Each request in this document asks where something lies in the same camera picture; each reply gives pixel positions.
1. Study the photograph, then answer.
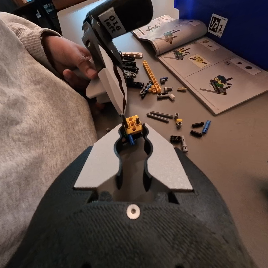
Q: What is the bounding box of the yellow black lego gear assembly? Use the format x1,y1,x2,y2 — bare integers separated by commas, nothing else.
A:
121,113,147,146

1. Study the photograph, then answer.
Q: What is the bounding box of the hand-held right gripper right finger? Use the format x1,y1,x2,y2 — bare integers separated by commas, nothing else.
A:
142,123,193,195

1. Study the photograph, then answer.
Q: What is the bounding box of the grey zip sweatshirt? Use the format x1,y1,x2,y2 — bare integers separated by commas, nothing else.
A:
0,52,98,268

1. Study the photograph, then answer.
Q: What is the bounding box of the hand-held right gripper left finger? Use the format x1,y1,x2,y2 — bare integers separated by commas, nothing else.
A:
73,124,125,196

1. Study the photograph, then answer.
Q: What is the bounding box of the long light grey lego axle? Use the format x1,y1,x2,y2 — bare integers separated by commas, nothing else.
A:
149,110,174,119
146,113,170,123

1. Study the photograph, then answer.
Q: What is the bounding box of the short grey lego beam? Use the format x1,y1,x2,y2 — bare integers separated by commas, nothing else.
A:
140,81,152,99

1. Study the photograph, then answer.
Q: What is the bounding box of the person's left hand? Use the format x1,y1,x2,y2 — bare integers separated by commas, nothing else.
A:
43,36,99,91

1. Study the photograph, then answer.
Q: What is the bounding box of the long yellow lego beam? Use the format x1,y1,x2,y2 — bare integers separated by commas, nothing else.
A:
143,60,163,93

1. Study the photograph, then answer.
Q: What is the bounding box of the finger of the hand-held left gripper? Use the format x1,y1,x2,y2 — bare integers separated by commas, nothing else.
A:
98,45,125,115
114,63,129,115

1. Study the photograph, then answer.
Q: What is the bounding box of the blue plastic storage bin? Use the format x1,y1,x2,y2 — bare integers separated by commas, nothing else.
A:
174,0,268,72

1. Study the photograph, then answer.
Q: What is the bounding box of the lego instruction booklet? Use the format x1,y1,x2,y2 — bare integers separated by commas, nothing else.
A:
131,15,268,116

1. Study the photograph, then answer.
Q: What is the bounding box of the person's left forearm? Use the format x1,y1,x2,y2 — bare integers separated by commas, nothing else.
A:
0,11,64,76

